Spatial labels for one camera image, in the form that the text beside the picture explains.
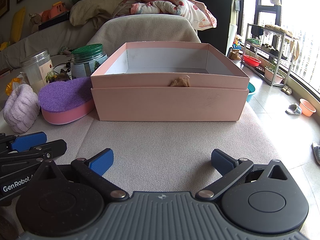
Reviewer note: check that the teal plastic basin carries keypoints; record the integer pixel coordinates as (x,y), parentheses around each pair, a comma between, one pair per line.
(251,91)

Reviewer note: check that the pink cardboard box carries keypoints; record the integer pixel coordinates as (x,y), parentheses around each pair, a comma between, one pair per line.
(169,81)

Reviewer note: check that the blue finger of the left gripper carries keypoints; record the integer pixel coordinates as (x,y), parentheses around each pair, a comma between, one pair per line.
(46,151)
(20,143)

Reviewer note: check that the lavender fluffy scrunchie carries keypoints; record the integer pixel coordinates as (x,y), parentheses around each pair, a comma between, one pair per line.
(21,109)

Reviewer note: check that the white table cloth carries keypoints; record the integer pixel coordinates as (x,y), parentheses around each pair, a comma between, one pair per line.
(161,165)

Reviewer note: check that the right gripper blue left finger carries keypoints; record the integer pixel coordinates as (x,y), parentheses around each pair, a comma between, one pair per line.
(90,172)

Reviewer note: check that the floral pink blanket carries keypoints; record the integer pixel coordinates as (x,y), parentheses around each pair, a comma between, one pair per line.
(195,12)

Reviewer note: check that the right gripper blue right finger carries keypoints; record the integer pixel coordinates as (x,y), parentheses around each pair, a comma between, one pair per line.
(233,172)

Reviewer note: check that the metal shelf rack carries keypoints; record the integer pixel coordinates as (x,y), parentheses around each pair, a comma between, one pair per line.
(275,47)

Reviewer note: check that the glass jar green lid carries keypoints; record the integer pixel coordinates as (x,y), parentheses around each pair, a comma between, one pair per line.
(86,60)

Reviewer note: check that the yellow pillow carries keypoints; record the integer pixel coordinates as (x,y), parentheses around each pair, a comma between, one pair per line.
(17,25)

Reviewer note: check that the orange plastic basin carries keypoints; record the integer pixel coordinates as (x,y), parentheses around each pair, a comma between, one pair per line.
(307,108)

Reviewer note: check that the cream crumpled blanket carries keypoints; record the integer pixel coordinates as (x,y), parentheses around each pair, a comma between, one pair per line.
(99,11)

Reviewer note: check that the orange toy on sofa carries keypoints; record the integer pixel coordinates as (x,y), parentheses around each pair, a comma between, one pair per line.
(57,9)

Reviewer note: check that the red plastic basin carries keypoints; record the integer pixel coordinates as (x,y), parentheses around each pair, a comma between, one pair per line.
(251,61)

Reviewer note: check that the clear jar silver lid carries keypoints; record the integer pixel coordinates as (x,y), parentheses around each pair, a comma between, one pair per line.
(37,69)

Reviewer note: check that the beige covered sofa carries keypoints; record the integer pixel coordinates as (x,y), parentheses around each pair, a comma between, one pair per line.
(112,35)

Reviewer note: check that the orange fabric scrunchie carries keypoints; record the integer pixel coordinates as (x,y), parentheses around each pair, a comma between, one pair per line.
(13,84)

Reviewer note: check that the purple pink sponge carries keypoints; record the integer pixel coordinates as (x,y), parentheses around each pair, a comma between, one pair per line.
(63,102)

